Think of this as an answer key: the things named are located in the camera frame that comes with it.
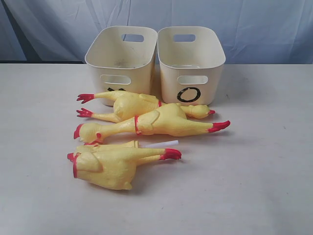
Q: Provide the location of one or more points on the whole rubber chicken front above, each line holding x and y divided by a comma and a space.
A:
168, 119

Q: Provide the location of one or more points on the whole rubber chicken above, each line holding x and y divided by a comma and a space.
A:
127, 105
168, 119

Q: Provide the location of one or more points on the rubber chicken head with tube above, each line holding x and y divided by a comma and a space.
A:
104, 147

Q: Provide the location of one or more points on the headless rubber chicken body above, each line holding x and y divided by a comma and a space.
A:
115, 169

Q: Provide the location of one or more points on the whole rubber chicken rear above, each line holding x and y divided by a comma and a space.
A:
127, 105

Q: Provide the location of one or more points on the cream bin marked O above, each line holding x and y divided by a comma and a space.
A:
191, 61

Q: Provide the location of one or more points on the cream bin marked X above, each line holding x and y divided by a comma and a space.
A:
122, 58

